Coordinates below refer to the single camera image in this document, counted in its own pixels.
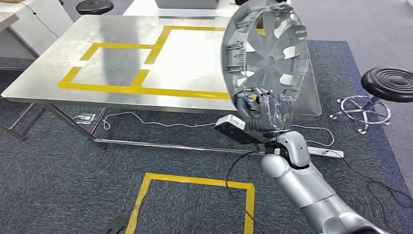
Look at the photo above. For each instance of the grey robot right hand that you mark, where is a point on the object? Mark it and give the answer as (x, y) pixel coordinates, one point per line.
(276, 113)

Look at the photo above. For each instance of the white cabinet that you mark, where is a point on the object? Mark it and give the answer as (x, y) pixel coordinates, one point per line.
(55, 16)

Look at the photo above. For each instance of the steel workbench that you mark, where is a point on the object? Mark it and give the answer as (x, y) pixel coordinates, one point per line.
(193, 64)

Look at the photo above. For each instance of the white power strip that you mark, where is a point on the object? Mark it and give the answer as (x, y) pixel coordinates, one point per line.
(326, 152)
(84, 118)

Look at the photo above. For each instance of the white desk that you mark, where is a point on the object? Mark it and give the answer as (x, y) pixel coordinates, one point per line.
(142, 9)

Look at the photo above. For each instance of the silver plastic wheel hubcap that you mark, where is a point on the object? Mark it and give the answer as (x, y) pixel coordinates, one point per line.
(269, 59)

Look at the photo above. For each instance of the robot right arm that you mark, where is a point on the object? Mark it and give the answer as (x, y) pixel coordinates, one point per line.
(300, 184)

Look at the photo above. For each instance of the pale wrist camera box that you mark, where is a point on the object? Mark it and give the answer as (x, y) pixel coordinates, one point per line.
(230, 122)

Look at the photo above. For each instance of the black seat chrome stool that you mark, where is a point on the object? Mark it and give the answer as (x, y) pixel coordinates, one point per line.
(95, 6)
(390, 82)

